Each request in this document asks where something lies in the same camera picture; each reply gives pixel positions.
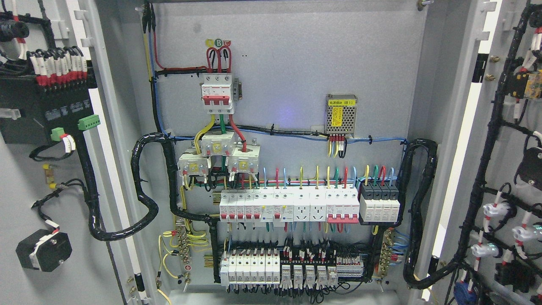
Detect brass ground terminal bar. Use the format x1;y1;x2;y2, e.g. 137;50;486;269
377;228;394;279

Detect black digital power meter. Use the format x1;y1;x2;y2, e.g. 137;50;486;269
0;75;94;146

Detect black wrapped cable loom left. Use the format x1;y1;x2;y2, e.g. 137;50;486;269
76;132;221;284

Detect black wrapped cable loom right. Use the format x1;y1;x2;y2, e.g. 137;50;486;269
397;139;456;289

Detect black wrapped cable loom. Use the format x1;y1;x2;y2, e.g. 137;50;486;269
76;132;221;284
397;139;456;289

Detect black white surge protector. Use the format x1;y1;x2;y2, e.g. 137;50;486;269
359;182;400;225

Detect metal mesh power supply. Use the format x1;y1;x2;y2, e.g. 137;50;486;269
324;94;358;135

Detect white socket breaker row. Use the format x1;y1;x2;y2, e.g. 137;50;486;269
219;186;359;227

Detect grey cabinet door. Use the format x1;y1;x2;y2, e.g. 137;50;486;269
1;0;157;305
398;0;541;305

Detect white lower breaker row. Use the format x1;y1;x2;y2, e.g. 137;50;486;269
219;248;281;288

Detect red white main breaker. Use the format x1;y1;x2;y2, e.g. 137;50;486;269
201;73;238;115

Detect white current transformers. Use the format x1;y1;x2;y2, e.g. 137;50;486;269
177;131;260;177

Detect relay terminal block row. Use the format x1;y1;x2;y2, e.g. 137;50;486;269
277;238;368;295

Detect white rotary selector switch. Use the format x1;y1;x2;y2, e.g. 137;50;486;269
16;229;72;272

